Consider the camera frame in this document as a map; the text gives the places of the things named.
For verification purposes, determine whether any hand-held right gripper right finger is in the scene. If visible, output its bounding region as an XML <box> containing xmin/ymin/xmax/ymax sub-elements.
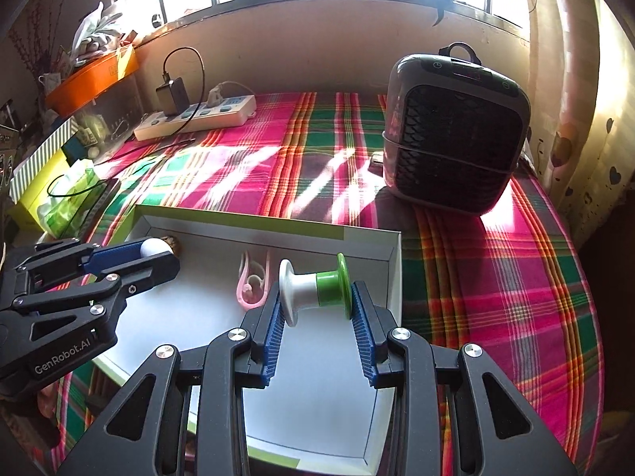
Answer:
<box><xmin>347</xmin><ymin>280</ymin><xmax>579</xmax><ymax>476</ymax></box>

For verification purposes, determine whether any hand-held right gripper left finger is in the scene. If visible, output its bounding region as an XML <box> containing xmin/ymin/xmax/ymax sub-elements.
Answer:
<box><xmin>57</xmin><ymin>285</ymin><xmax>289</xmax><ymax>476</ymax></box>

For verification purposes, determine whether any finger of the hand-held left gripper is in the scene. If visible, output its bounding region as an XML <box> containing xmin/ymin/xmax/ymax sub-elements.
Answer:
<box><xmin>17</xmin><ymin>238</ymin><xmax>146</xmax><ymax>283</ymax></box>
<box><xmin>15</xmin><ymin>253</ymin><xmax>182</xmax><ymax>343</ymax></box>

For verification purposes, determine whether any white ball-head stand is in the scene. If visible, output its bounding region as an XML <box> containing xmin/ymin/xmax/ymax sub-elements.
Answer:
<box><xmin>140</xmin><ymin>239</ymin><xmax>172</xmax><ymax>259</ymax></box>

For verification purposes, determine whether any white and green spool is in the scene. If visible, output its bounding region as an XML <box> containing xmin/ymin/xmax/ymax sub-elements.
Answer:
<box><xmin>279</xmin><ymin>253</ymin><xmax>354</xmax><ymax>328</ymax></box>

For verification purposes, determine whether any white cardboard box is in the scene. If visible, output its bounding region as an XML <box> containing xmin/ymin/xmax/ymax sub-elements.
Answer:
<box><xmin>92</xmin><ymin>203</ymin><xmax>402</xmax><ymax>472</ymax></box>

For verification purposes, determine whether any pink and mint clip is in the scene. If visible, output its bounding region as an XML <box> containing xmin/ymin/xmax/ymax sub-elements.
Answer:
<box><xmin>236</xmin><ymin>249</ymin><xmax>273</xmax><ymax>312</ymax></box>

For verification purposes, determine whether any black phone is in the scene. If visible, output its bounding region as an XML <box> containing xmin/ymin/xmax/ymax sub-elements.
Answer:
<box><xmin>74</xmin><ymin>177</ymin><xmax>122</xmax><ymax>239</ymax></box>

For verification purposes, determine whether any green tissue pack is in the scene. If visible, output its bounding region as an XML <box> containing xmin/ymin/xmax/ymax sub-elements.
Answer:
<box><xmin>37</xmin><ymin>159</ymin><xmax>100</xmax><ymax>239</ymax></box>

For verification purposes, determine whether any yellow-green box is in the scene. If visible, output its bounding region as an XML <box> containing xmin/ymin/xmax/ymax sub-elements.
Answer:
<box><xmin>7</xmin><ymin>151</ymin><xmax>70</xmax><ymax>231</ymax></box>

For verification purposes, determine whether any teal small box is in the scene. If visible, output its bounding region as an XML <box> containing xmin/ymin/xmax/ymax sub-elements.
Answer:
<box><xmin>62</xmin><ymin>131</ymin><xmax>92</xmax><ymax>164</ymax></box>

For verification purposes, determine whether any yellow striped box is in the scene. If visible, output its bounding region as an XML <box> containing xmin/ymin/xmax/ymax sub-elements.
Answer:
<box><xmin>10</xmin><ymin>118</ymin><xmax>80</xmax><ymax>204</ymax></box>

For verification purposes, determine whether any clear plastic container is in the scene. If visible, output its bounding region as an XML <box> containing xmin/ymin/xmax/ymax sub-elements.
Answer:
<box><xmin>74</xmin><ymin>72</ymin><xmax>144</xmax><ymax>159</ymax></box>

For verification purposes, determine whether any plaid blanket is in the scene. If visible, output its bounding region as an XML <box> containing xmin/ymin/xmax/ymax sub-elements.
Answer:
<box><xmin>37</xmin><ymin>90</ymin><xmax>606</xmax><ymax>476</ymax></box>

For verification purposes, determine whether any black charger adapter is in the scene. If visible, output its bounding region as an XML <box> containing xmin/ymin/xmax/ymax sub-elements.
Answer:
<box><xmin>156</xmin><ymin>78</ymin><xmax>190</xmax><ymax>115</ymax></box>

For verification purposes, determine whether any white power strip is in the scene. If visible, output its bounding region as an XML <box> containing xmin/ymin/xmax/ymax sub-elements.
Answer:
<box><xmin>134</xmin><ymin>93</ymin><xmax>257</xmax><ymax>141</ymax></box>

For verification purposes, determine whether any orange plastic tray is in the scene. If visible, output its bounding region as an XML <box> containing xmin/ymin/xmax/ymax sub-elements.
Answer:
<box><xmin>46</xmin><ymin>44</ymin><xmax>140</xmax><ymax>114</ymax></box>

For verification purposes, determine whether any grey portable heater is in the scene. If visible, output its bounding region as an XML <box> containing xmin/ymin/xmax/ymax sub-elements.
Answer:
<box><xmin>382</xmin><ymin>42</ymin><xmax>531</xmax><ymax>216</ymax></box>

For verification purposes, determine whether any crumpled plastic bag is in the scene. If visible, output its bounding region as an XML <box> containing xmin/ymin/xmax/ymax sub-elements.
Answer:
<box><xmin>72</xmin><ymin>1</ymin><xmax>125</xmax><ymax>55</ymax></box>

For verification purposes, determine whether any heart print curtain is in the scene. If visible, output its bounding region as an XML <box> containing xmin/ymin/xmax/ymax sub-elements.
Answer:
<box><xmin>523</xmin><ymin>0</ymin><xmax>635</xmax><ymax>244</ymax></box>

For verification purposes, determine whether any white plug with cable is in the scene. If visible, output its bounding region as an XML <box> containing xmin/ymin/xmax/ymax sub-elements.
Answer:
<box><xmin>207</xmin><ymin>82</ymin><xmax>254</xmax><ymax>107</ymax></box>

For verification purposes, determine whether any black charger cable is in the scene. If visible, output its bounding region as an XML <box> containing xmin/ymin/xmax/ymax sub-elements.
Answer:
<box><xmin>47</xmin><ymin>47</ymin><xmax>205</xmax><ymax>199</ymax></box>

